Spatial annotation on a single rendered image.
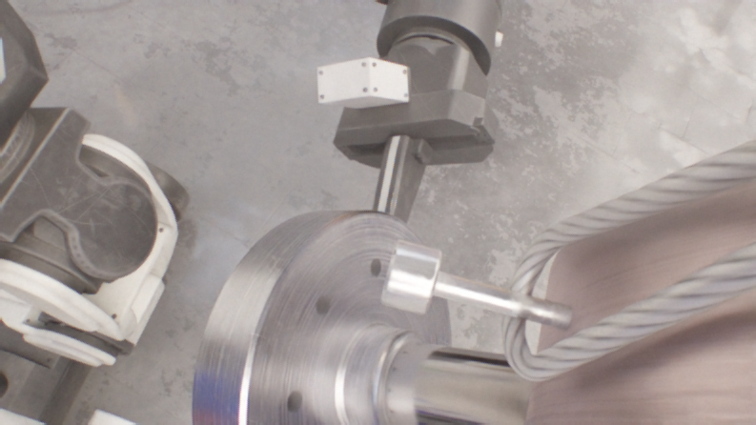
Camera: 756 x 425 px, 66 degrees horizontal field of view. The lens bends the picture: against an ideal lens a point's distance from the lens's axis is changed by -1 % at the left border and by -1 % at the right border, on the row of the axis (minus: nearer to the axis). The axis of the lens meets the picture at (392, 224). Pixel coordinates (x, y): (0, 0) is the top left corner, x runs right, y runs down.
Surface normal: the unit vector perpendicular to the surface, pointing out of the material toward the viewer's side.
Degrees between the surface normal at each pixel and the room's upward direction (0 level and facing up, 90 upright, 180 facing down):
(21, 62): 58
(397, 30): 95
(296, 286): 49
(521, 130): 0
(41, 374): 45
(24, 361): 0
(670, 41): 0
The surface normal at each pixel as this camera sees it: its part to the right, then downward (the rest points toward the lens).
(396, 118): -0.51, -0.43
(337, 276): 0.83, 0.00
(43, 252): 0.46, -0.27
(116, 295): 0.08, -0.43
